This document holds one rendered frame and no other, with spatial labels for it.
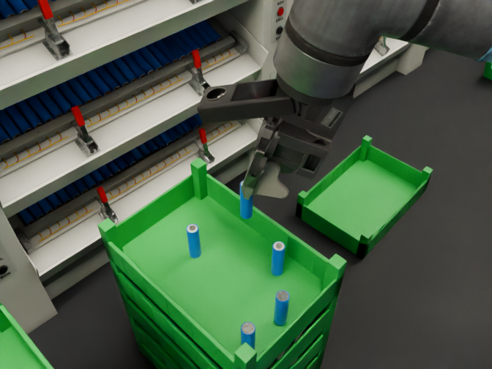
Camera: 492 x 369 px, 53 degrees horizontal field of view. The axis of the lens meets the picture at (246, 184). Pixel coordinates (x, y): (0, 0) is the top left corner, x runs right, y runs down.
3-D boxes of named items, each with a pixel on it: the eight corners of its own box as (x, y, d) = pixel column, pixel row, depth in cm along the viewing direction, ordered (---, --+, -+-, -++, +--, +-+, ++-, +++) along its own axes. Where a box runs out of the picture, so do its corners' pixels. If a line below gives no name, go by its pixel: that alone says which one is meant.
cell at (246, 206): (255, 214, 72) (255, 182, 68) (246, 221, 71) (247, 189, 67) (246, 207, 73) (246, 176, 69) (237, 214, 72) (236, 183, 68)
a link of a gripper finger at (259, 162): (252, 196, 62) (273, 144, 56) (240, 192, 62) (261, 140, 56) (259, 172, 65) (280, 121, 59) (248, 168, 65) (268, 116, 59)
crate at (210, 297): (340, 292, 73) (348, 260, 68) (245, 391, 63) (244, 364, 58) (202, 189, 88) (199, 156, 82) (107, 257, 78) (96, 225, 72)
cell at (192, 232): (203, 253, 78) (200, 227, 73) (195, 260, 77) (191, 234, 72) (195, 247, 79) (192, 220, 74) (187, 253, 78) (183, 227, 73)
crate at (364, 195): (362, 260, 116) (368, 239, 110) (294, 215, 126) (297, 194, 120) (425, 191, 132) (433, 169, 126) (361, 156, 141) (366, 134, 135)
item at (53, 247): (255, 146, 129) (271, 116, 118) (40, 283, 100) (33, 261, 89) (206, 90, 133) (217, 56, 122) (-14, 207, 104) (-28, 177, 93)
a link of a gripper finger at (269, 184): (274, 225, 66) (298, 177, 60) (233, 209, 66) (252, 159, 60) (278, 209, 68) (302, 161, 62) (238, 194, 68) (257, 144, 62)
